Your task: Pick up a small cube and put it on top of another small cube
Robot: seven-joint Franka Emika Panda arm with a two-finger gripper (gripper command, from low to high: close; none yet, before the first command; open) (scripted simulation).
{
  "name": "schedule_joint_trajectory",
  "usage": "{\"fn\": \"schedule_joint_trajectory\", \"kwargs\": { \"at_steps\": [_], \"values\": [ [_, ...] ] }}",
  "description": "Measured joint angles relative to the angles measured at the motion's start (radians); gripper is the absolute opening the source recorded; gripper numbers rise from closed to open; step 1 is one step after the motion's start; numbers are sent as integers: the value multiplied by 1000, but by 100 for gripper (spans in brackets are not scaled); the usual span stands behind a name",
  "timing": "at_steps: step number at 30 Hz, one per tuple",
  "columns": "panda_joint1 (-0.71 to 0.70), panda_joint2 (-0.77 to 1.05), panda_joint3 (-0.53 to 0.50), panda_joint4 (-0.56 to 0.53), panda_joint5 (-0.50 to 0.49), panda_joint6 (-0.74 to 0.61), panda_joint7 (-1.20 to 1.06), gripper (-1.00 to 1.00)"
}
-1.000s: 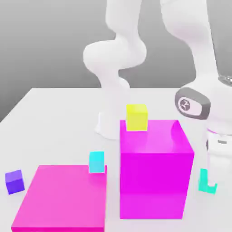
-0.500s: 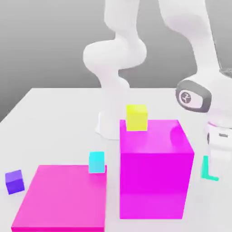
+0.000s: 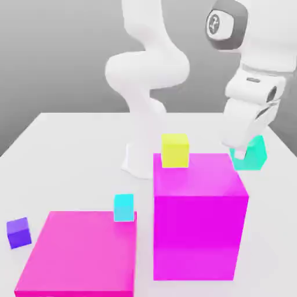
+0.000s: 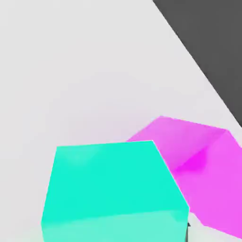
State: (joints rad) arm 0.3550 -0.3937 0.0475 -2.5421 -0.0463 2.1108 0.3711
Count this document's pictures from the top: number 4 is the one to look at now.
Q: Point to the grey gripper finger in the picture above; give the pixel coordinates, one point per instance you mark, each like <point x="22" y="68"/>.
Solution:
<point x="187" y="232"/>

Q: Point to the small magenta cube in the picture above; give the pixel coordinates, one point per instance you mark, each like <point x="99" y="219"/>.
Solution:
<point x="208" y="170"/>

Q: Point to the small turquoise cube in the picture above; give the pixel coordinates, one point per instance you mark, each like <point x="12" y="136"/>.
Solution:
<point x="113" y="185"/>

